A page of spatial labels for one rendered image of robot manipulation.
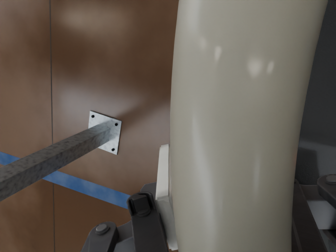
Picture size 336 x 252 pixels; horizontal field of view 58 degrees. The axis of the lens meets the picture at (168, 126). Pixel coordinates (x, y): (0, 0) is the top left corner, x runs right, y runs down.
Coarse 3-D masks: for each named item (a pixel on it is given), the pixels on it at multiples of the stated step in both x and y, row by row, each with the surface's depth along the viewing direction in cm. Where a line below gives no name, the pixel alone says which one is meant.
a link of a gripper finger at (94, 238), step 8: (104, 224) 13; (112, 224) 13; (96, 232) 13; (104, 232) 13; (112, 232) 13; (88, 240) 13; (96, 240) 12; (104, 240) 12; (112, 240) 12; (88, 248) 12; (96, 248) 12; (104, 248) 12; (112, 248) 12
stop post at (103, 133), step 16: (96, 112) 164; (96, 128) 159; (112, 128) 162; (64, 144) 136; (80, 144) 141; (96, 144) 155; (112, 144) 165; (16, 160) 117; (32, 160) 119; (48, 160) 123; (64, 160) 133; (0, 176) 106; (16, 176) 109; (32, 176) 117; (0, 192) 104
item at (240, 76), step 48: (192, 0) 6; (240, 0) 5; (288, 0) 5; (192, 48) 6; (240, 48) 5; (288, 48) 5; (192, 96) 6; (240, 96) 6; (288, 96) 6; (192, 144) 6; (240, 144) 6; (288, 144) 6; (192, 192) 7; (240, 192) 6; (288, 192) 7; (192, 240) 7; (240, 240) 6; (288, 240) 7
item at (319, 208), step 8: (304, 192) 13; (312, 192) 13; (312, 200) 12; (320, 200) 12; (312, 208) 12; (320, 208) 12; (328, 208) 12; (320, 216) 12; (328, 216) 12; (320, 224) 13; (328, 224) 12
